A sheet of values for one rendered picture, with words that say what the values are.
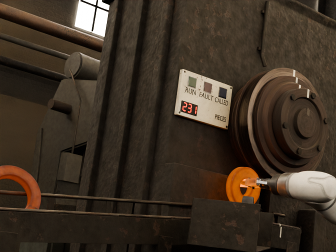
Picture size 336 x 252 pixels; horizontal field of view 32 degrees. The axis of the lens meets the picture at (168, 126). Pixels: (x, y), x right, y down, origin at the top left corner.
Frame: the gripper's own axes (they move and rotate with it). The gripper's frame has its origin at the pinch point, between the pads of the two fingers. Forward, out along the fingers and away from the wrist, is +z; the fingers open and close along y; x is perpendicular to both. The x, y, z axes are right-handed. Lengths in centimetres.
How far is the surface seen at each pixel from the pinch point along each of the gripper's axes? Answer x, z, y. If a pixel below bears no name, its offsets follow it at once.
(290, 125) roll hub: 25.2, -7.7, 12.9
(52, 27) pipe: 207, 545, 140
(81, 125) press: 72, 419, 142
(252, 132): 19.8, -0.4, 0.1
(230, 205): -12, -35, -38
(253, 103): 31.1, 0.1, -0.9
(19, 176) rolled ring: -13, 5, -87
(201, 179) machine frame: -1.5, 8.3, -14.0
